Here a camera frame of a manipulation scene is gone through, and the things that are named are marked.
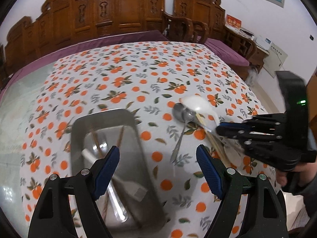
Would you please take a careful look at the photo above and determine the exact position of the white plastic small spoon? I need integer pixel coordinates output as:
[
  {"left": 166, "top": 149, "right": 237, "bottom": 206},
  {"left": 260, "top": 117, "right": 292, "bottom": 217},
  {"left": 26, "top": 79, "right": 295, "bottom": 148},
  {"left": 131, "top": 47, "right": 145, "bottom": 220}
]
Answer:
[{"left": 223, "top": 141, "right": 243, "bottom": 167}]

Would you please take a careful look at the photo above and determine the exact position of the purple armchair cushion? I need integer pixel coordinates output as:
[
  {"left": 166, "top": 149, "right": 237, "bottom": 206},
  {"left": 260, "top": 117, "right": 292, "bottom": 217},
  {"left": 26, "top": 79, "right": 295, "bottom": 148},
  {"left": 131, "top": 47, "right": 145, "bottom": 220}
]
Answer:
[{"left": 204, "top": 38, "right": 249, "bottom": 67}]

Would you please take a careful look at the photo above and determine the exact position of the white plastic ladle spoon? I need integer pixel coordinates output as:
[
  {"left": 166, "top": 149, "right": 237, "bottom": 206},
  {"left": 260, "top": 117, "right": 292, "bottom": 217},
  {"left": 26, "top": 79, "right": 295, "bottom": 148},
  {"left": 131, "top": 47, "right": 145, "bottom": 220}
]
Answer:
[{"left": 180, "top": 95, "right": 220, "bottom": 131}]

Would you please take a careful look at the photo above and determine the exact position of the purple sofa cushion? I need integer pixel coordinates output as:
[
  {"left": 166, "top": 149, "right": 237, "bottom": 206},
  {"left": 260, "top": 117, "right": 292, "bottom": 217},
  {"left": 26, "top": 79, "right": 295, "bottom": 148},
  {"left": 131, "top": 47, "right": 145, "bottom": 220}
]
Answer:
[{"left": 0, "top": 30, "right": 169, "bottom": 100}]

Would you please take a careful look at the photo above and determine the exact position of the white plastic fork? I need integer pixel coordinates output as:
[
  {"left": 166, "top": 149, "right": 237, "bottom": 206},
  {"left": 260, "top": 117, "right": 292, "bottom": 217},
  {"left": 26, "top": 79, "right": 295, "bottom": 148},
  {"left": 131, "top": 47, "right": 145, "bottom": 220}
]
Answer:
[{"left": 81, "top": 149, "right": 148, "bottom": 202}]

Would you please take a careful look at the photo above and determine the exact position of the grey metal tray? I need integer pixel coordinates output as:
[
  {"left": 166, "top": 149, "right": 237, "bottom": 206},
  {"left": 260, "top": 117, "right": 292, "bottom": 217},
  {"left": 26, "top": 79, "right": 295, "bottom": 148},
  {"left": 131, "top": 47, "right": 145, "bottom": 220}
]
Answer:
[{"left": 70, "top": 108, "right": 165, "bottom": 237}]

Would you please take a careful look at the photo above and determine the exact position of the carved wooden sofa bench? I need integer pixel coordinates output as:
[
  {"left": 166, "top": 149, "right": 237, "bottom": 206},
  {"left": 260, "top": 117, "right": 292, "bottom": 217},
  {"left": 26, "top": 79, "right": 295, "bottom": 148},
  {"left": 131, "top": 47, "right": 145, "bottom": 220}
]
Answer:
[{"left": 4, "top": 0, "right": 194, "bottom": 78}]

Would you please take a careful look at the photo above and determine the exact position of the carved wooden armchair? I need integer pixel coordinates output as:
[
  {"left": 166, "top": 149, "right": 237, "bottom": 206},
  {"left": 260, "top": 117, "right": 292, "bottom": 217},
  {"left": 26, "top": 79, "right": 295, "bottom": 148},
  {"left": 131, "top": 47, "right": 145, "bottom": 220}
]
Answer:
[{"left": 173, "top": 0, "right": 251, "bottom": 81}]

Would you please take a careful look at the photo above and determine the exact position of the steel spoon smiley handle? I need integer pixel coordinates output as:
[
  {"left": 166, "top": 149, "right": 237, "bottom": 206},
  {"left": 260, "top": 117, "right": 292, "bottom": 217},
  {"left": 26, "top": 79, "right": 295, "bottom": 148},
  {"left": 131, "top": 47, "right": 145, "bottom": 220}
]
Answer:
[{"left": 189, "top": 115, "right": 212, "bottom": 132}]

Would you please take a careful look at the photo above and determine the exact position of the person right hand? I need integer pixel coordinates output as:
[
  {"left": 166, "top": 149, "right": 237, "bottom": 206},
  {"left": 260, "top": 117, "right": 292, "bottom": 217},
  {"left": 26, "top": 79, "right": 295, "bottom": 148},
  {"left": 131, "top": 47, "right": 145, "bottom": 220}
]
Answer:
[{"left": 276, "top": 162, "right": 316, "bottom": 186}]

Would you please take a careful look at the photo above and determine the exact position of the red box on side table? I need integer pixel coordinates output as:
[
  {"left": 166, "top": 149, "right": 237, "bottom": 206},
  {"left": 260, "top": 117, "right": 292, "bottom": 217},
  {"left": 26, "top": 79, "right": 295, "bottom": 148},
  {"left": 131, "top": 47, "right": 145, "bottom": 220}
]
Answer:
[{"left": 225, "top": 14, "right": 242, "bottom": 30}]

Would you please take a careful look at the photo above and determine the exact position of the steel spoon plain handle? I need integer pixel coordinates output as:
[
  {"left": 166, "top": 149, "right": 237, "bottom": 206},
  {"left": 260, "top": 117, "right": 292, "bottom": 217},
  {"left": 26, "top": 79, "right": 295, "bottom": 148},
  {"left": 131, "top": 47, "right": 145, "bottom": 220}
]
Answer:
[{"left": 170, "top": 103, "right": 196, "bottom": 163}]

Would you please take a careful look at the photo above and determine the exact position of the orange print tablecloth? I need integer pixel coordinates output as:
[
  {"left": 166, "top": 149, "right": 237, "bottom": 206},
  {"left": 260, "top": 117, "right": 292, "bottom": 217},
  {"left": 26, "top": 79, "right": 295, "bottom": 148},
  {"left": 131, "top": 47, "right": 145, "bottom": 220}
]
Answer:
[{"left": 20, "top": 41, "right": 266, "bottom": 237}]

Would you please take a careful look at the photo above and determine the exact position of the wooden side table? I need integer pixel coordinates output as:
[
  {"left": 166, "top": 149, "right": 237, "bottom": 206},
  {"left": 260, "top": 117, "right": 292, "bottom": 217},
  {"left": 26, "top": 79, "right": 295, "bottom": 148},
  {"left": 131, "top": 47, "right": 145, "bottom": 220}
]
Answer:
[{"left": 224, "top": 26, "right": 269, "bottom": 73}]

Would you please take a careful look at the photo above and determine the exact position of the light bamboo chopstick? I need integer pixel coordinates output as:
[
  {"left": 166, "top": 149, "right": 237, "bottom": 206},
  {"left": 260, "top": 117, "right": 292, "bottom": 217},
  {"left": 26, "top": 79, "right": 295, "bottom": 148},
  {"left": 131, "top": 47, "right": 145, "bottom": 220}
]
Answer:
[{"left": 196, "top": 113, "right": 230, "bottom": 168}]

